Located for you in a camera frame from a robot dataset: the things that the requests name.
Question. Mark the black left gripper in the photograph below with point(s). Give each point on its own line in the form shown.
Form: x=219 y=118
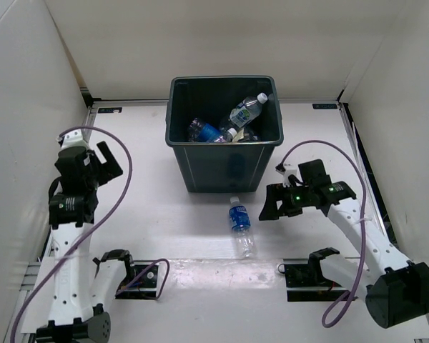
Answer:
x=111 y=168

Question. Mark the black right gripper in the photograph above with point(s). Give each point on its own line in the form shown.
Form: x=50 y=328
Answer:
x=277 y=192

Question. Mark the clear bottle apple label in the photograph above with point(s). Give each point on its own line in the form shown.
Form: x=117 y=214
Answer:
x=245 y=134

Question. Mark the clear bottle white blue label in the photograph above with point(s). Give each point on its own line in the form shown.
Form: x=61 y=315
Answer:
x=248 y=110

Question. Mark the clear unlabelled plastic bottle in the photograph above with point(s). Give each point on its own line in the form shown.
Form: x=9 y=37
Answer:
x=228 y=132

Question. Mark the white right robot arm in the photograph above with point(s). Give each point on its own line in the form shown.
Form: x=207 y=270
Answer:
x=394 y=288

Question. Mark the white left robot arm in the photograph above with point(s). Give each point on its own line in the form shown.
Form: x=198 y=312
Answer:
x=83 y=287

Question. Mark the dark green plastic bin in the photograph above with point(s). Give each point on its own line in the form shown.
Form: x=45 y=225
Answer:
x=221 y=167

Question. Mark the clear bottle dark blue label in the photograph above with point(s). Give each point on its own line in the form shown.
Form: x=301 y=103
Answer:
x=241 y=228

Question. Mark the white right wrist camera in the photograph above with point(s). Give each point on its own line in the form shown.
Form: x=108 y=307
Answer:
x=289 y=175

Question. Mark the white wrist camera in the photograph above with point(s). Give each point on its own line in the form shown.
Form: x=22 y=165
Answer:
x=289 y=175
x=72 y=138

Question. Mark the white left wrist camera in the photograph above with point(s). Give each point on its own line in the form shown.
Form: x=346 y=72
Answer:
x=72 y=138

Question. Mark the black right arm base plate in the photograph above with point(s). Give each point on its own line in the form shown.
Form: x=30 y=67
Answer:
x=301 y=287

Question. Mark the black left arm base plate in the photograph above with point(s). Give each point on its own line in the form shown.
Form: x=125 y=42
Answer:
x=145 y=288

